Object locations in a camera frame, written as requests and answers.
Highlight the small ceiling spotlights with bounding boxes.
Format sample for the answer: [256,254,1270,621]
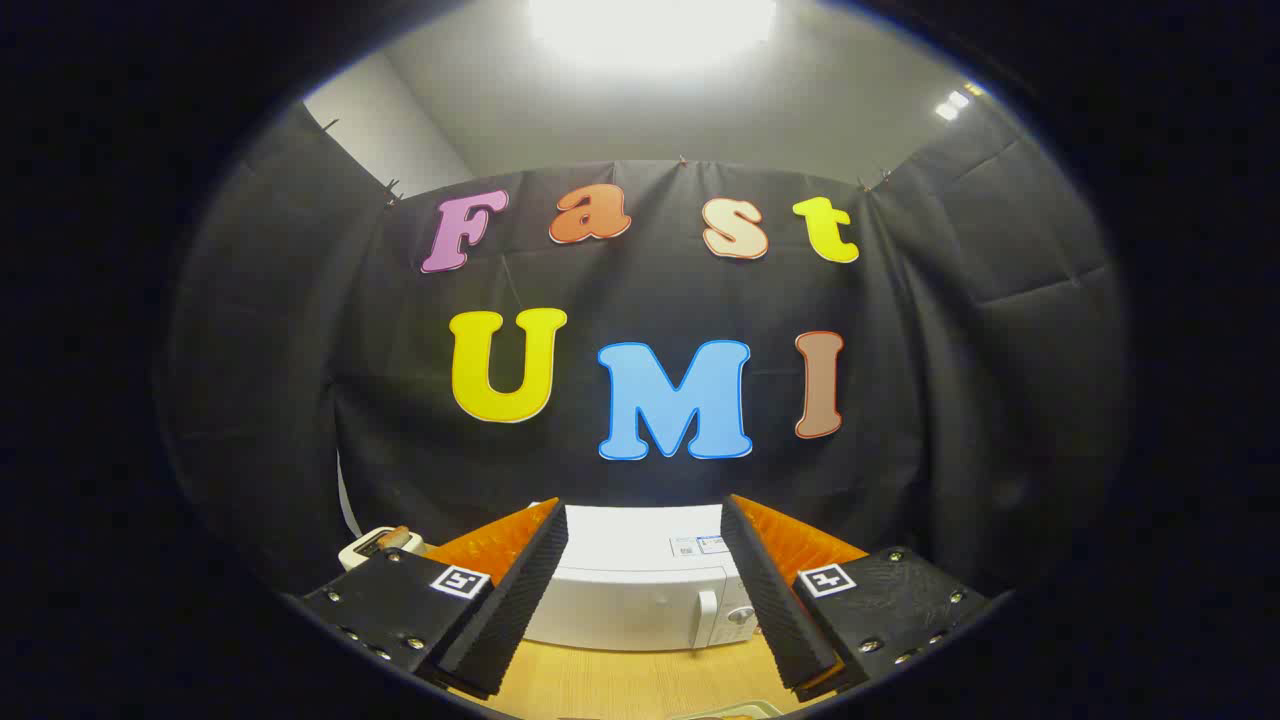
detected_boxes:
[935,82,986,121]

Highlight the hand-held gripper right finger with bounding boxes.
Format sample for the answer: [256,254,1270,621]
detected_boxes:
[720,494,993,703]

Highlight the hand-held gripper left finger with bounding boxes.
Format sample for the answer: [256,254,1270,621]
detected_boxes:
[300,498,569,699]

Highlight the white microwave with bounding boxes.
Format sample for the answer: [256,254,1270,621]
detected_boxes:
[525,503,761,653]

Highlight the ceiling light panel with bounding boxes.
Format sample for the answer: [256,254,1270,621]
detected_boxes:
[525,0,779,66]

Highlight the cream toaster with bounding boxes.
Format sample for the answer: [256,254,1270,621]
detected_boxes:
[338,525,429,571]

